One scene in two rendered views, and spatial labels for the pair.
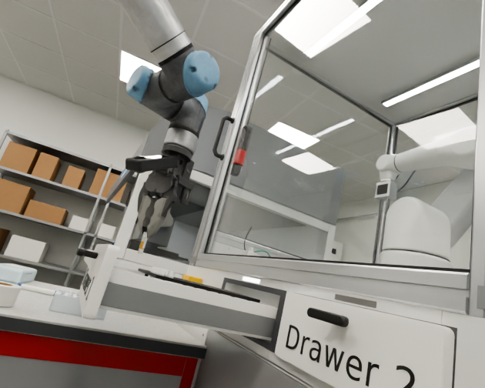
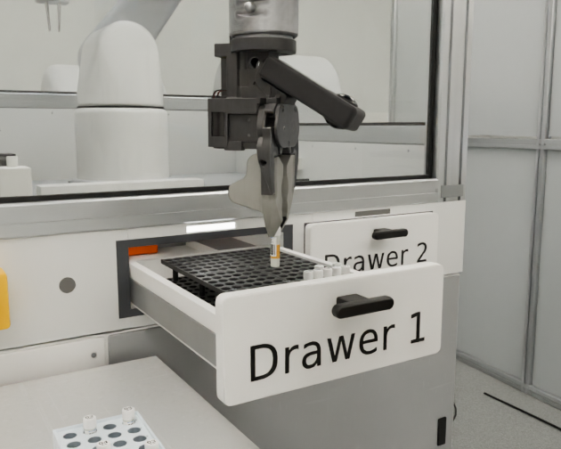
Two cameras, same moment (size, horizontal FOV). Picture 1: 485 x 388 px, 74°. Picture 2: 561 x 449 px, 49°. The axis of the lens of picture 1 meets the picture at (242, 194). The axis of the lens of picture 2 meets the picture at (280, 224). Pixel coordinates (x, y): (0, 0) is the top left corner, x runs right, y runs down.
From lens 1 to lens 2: 1.18 m
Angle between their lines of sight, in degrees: 99
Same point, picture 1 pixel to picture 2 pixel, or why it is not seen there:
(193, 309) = not seen: hidden behind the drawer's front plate
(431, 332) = (433, 218)
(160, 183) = (290, 127)
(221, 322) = not seen: hidden behind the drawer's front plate
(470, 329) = (437, 209)
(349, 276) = (363, 193)
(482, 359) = (442, 222)
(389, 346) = (412, 235)
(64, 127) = not seen: outside the picture
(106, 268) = (438, 290)
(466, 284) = (437, 185)
